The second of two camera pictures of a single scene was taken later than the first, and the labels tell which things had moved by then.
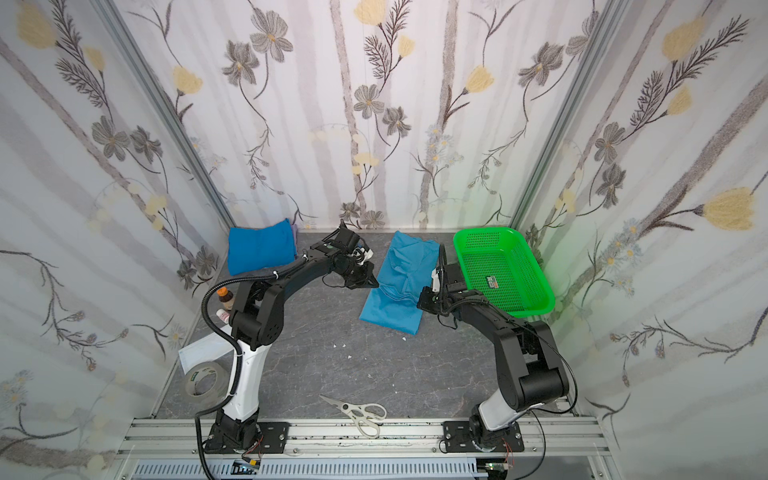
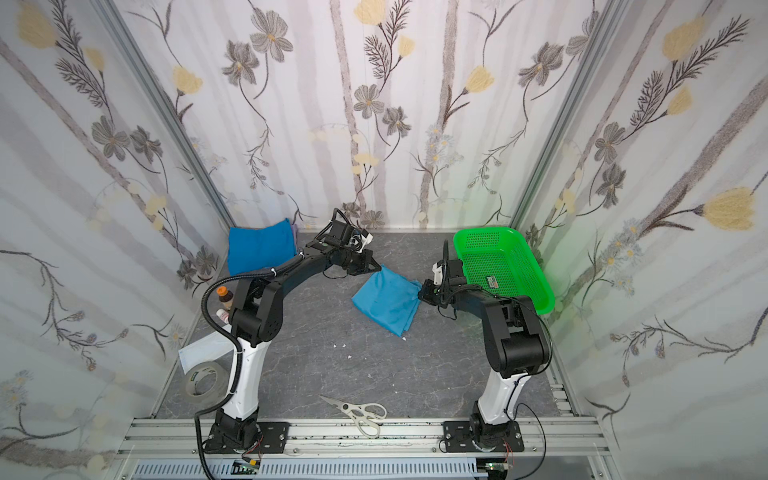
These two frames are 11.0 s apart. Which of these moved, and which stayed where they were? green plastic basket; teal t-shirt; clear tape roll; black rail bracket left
Moved: teal t-shirt
Stayed: black rail bracket left; clear tape roll; green plastic basket
